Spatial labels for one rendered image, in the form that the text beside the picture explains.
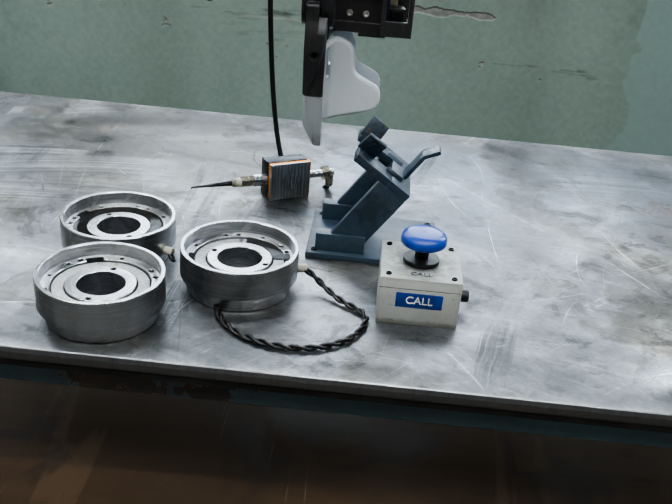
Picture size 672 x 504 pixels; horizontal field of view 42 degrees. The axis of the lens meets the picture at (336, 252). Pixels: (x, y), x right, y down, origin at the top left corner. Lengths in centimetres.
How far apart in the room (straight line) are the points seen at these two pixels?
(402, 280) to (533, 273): 19
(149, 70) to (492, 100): 93
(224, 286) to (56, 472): 34
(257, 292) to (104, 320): 13
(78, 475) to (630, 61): 186
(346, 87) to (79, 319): 27
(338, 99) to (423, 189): 37
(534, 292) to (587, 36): 161
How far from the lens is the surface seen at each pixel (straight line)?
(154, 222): 84
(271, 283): 74
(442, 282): 74
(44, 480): 98
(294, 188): 97
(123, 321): 70
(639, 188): 115
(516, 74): 240
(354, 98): 68
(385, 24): 65
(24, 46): 256
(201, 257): 78
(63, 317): 71
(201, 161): 106
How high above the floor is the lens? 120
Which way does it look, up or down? 27 degrees down
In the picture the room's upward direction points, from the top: 5 degrees clockwise
